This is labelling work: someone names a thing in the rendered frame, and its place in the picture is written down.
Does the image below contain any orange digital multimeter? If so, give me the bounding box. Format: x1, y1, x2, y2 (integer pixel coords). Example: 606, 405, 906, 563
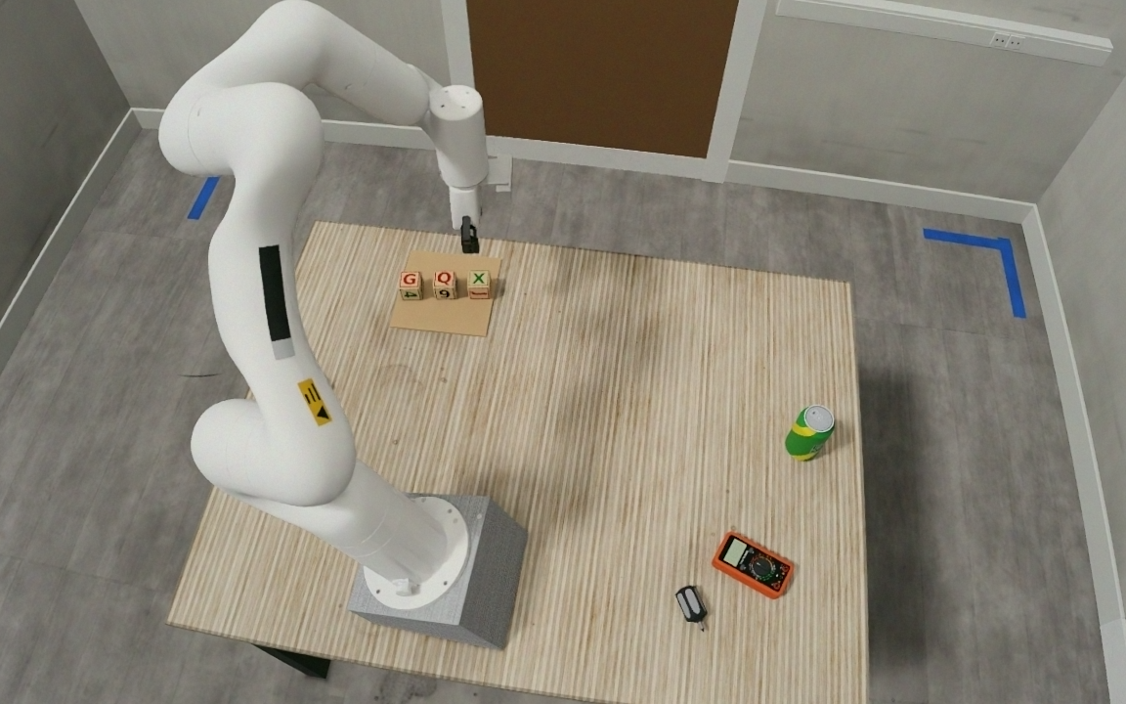
712, 532, 794, 599

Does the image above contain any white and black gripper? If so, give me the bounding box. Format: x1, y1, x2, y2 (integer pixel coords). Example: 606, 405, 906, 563
447, 182, 482, 253

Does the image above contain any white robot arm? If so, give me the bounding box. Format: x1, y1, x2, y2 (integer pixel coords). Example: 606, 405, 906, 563
158, 0, 512, 611

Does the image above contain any black and grey screwdriver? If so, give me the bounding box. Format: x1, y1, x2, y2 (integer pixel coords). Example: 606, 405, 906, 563
674, 586, 708, 632

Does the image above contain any green and yellow soda can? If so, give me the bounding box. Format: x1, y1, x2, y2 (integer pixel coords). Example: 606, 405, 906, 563
785, 406, 835, 462

